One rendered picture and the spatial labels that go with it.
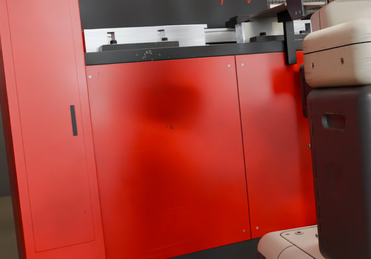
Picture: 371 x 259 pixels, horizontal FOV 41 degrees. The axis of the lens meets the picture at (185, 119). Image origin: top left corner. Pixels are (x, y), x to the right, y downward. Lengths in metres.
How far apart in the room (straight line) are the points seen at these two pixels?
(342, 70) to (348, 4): 0.43
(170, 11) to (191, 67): 0.75
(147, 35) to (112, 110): 0.35
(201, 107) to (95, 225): 0.58
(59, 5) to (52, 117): 0.35
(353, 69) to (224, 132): 1.02
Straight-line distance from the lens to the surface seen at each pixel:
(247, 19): 2.36
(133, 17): 2.49
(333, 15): 1.36
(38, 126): 1.61
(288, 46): 2.04
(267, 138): 2.00
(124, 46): 1.84
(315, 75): 1.08
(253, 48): 1.98
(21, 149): 1.61
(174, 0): 2.57
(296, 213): 2.12
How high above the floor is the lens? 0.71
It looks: 3 degrees down
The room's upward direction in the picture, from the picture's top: 6 degrees counter-clockwise
